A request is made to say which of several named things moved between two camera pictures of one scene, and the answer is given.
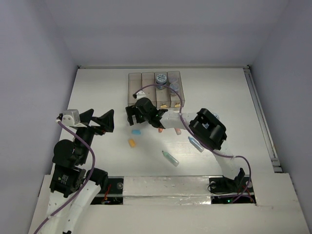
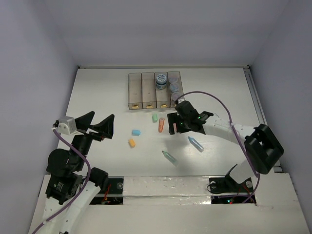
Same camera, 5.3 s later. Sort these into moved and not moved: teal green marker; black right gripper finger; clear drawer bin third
Moved: black right gripper finger
Not moved: teal green marker; clear drawer bin third
